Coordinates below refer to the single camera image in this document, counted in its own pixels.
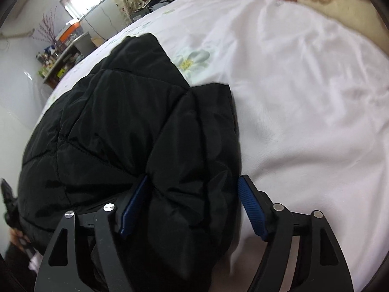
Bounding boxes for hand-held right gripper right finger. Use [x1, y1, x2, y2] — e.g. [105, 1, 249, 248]
[238, 174, 354, 292]

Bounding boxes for orange box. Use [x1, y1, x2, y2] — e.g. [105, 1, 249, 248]
[59, 24, 83, 42]

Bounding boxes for cluttered side desk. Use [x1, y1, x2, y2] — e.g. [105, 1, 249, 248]
[36, 32, 92, 89]

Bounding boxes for dried branches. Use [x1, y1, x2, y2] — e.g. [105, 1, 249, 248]
[32, 6, 62, 46]

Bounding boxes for person's left hand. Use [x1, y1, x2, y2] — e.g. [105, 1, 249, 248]
[9, 229, 31, 250]

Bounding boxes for grey bin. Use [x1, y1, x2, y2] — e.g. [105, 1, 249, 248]
[74, 32, 98, 55]

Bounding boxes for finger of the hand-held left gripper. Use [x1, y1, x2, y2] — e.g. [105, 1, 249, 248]
[0, 179, 19, 229]

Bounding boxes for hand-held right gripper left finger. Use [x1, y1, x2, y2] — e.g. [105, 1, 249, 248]
[33, 175, 149, 292]

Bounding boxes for black padded jacket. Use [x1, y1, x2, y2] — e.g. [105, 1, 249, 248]
[17, 33, 244, 292]

